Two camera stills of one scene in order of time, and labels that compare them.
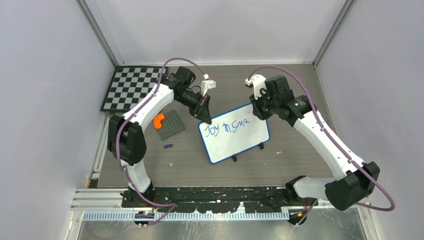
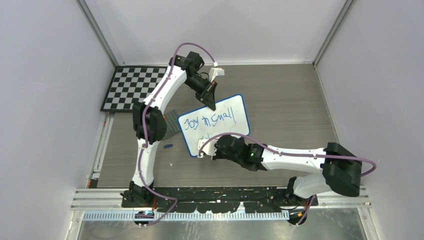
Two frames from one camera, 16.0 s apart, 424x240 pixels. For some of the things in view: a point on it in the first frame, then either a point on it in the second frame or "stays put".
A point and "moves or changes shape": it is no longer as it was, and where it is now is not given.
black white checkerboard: (128, 84) stays put
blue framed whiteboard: (239, 131) moves or changes shape
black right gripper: (257, 110) to (218, 155)
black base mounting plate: (218, 200) stays put
